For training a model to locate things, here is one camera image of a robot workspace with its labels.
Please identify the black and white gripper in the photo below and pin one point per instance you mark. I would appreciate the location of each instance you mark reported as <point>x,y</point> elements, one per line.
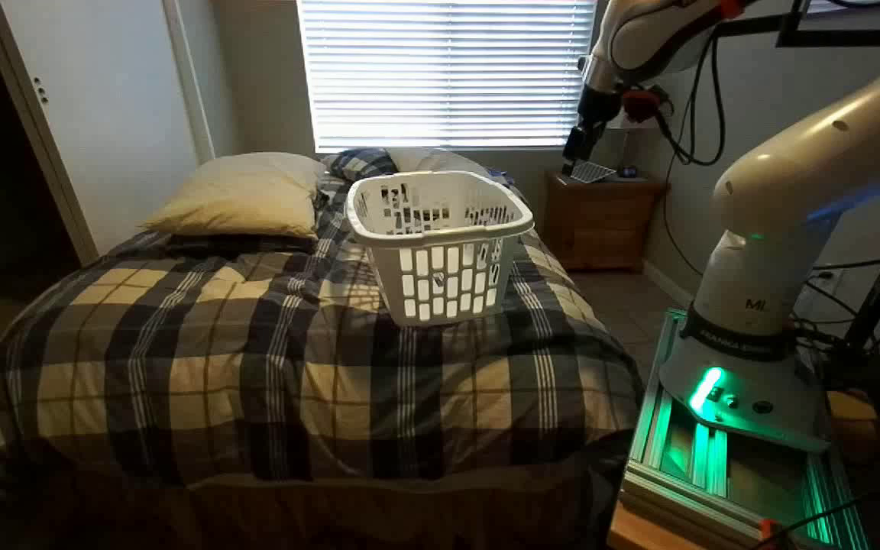
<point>597,112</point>

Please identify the white plastic laundry basket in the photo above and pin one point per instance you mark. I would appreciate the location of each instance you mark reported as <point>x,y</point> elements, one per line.
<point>442,245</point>

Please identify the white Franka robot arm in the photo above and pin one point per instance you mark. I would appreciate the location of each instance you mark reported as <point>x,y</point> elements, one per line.
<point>816,172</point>

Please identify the book on nightstand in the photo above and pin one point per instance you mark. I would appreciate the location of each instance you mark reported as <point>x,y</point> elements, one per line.
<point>595,172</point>

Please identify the table lamp with white shade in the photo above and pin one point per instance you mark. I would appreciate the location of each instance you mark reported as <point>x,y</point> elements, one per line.
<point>632,153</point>

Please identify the wooden nightstand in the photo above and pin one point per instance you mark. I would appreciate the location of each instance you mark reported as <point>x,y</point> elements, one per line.
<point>597,219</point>

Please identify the white window blinds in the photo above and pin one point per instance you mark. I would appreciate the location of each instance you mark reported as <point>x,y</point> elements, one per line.
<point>445,70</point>

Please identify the blue plaid pillow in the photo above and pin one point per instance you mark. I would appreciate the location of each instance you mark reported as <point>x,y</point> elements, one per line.
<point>360,162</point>

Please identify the black overhead bar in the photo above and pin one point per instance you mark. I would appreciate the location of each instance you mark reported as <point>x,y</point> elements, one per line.
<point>847,33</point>

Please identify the grey robot mounting base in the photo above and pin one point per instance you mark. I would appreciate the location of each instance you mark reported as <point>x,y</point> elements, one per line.
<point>747,392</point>

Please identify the beige pillow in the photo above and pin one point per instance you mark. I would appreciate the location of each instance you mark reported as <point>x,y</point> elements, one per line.
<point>242,198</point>

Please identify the plaid bed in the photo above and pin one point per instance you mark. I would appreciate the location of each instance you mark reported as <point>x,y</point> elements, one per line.
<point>290,354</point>

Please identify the wooden cart top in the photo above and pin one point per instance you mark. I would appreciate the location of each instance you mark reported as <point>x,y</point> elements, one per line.
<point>656,532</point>

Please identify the brown bed skirt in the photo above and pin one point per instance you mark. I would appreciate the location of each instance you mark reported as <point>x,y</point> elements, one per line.
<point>290,508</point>

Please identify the white door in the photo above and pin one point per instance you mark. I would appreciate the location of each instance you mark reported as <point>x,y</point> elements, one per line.
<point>105,112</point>

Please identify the white wall outlet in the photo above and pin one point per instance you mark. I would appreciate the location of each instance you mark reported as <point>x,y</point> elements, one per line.
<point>825,276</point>

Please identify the aluminium frame with green light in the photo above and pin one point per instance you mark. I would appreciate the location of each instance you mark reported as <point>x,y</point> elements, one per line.
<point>703,469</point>

